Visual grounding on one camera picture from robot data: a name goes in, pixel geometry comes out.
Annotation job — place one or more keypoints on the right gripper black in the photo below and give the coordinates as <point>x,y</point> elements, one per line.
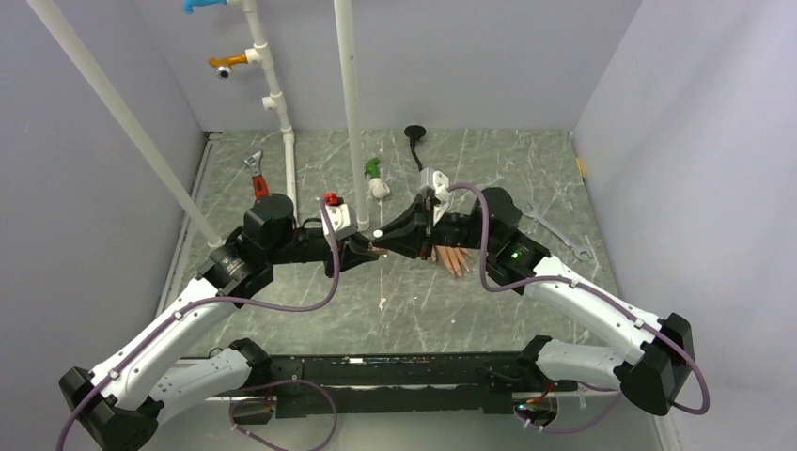
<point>409,229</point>

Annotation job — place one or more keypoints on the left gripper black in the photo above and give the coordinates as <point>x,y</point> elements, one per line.
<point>352,252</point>

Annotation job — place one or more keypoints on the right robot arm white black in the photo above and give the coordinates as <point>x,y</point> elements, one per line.
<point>648,359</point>

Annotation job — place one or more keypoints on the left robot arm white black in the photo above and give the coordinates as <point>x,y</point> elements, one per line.
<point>122,401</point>

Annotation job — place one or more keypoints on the mannequin practice hand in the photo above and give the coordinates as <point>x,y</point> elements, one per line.
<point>454,259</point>

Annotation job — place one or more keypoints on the green valve white fitting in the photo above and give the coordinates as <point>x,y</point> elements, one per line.
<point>378,188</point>

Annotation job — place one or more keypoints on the black flexible hand stand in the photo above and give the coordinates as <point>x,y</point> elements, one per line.
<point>415,133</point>

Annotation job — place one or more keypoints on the silver open-end wrench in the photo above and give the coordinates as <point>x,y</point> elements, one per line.
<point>580,251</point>

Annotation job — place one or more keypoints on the orange tap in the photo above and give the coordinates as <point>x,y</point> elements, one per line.
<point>224,66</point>

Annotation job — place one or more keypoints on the blue tap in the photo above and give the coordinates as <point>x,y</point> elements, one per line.
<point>189,6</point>

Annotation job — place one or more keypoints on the white diagonal pole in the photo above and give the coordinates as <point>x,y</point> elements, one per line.
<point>65,35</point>

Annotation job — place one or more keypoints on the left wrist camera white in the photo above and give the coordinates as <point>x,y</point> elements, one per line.
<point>341,218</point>

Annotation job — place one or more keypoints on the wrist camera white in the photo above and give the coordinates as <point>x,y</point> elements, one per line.
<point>433,185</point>
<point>341,218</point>

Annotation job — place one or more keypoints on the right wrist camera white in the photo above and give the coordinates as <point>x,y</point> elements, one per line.
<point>433,185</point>

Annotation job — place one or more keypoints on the red handled adjustable wrench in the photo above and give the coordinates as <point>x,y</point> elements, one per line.
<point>252,162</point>

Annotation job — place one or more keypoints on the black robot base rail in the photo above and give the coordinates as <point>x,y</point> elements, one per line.
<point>300,385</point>

